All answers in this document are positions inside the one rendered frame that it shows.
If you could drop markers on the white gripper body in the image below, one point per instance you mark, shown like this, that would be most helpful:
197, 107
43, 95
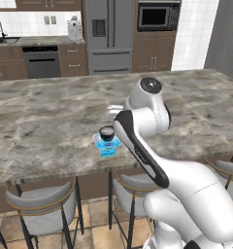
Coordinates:
114, 110

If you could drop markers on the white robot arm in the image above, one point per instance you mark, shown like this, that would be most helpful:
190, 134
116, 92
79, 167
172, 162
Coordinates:
189, 191

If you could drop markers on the blue square yogurt container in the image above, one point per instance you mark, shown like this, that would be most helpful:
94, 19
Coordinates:
107, 149

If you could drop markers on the brown drawer unit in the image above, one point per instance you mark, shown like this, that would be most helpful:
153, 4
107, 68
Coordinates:
72, 60

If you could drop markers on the brown cupboards under microwave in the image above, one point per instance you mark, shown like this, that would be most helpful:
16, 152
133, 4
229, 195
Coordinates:
154, 52

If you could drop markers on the grey steel fridge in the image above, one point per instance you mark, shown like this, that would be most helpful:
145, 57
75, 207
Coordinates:
110, 35

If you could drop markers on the grey bar stool with backrest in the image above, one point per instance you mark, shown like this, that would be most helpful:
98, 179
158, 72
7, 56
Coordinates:
228, 175
131, 194
45, 210

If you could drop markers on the dark grey dishwasher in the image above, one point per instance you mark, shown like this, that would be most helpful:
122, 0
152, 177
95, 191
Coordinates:
42, 63

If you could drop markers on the white coffee machine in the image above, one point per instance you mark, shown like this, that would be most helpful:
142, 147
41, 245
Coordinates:
75, 29

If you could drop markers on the black built-in microwave oven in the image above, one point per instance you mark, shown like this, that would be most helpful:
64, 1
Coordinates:
158, 16

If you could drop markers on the brown base cupboards under sink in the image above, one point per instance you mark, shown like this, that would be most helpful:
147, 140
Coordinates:
8, 64

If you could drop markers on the dark kitchen sink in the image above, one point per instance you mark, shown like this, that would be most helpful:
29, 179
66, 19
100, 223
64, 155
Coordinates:
5, 40

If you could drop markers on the grey wall socket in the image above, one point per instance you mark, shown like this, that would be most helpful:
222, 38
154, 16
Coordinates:
53, 20
46, 20

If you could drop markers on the brown wall cupboards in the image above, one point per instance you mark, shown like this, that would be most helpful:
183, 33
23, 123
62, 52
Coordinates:
47, 4

